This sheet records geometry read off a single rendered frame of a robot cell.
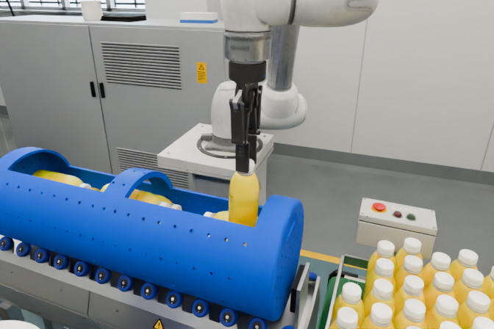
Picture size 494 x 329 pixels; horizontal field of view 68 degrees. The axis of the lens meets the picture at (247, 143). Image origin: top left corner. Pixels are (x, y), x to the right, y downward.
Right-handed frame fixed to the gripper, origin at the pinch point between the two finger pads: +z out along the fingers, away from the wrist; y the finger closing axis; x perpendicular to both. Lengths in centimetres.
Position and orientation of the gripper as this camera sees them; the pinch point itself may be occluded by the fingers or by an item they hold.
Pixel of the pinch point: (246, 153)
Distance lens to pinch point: 80.8
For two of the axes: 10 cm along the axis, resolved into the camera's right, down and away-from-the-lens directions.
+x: 9.3, 1.6, -3.3
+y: -3.6, 3.7, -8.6
